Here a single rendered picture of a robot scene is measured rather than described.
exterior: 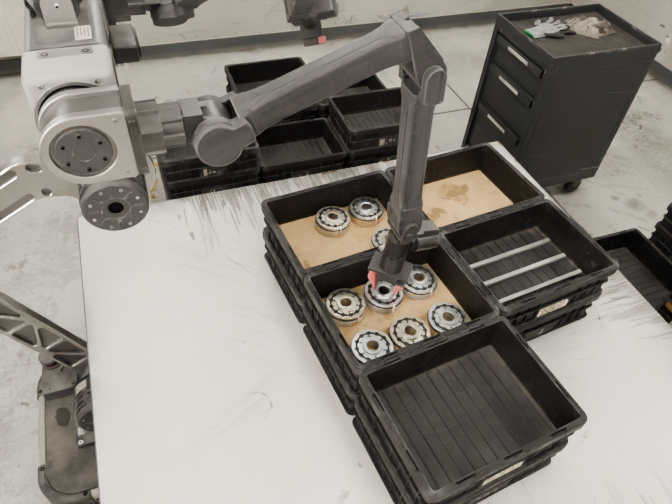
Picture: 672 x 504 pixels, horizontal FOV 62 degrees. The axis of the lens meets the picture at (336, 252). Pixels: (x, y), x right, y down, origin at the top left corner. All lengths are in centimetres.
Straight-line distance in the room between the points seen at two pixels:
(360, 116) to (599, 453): 183
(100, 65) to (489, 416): 105
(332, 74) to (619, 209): 270
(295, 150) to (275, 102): 176
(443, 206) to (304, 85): 94
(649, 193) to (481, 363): 244
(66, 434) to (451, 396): 125
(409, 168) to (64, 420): 142
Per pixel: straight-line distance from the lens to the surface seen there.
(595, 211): 339
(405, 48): 97
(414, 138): 110
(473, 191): 187
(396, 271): 136
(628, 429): 165
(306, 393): 146
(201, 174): 237
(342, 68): 95
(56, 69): 98
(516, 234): 177
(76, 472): 198
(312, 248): 158
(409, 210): 121
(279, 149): 270
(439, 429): 131
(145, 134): 91
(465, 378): 139
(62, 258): 288
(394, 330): 139
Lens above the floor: 197
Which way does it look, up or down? 46 degrees down
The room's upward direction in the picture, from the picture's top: 5 degrees clockwise
